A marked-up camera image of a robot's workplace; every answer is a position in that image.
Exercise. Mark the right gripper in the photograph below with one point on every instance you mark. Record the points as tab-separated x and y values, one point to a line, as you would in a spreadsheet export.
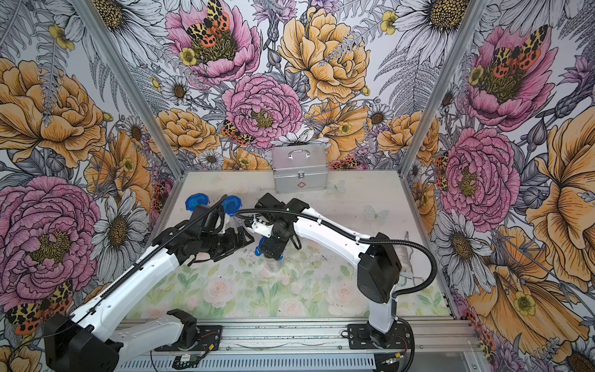
272	249

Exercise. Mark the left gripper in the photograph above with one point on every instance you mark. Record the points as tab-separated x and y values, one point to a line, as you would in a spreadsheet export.
232	246

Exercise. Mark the blue lid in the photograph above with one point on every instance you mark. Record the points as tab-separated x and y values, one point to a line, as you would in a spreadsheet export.
232	204
271	248
193	201

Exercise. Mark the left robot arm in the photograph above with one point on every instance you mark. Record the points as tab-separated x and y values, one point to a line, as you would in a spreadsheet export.
87	339

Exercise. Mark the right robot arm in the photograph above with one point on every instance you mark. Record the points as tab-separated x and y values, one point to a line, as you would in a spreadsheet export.
374	258

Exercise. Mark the silver metal first-aid case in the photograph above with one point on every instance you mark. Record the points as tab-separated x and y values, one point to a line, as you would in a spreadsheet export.
299	168

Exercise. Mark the clear packet right edge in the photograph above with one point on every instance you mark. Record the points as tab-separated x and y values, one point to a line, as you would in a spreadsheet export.
405	255

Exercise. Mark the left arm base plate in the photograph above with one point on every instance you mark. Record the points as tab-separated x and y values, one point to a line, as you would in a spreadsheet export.
206	338

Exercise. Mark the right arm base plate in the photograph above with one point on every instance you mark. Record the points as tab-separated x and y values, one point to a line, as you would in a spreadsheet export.
365	337

